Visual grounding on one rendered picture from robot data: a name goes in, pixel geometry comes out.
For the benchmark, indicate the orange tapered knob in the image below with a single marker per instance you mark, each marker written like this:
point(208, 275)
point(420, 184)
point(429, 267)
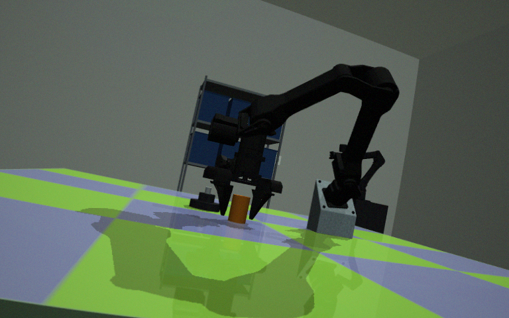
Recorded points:
point(239, 209)

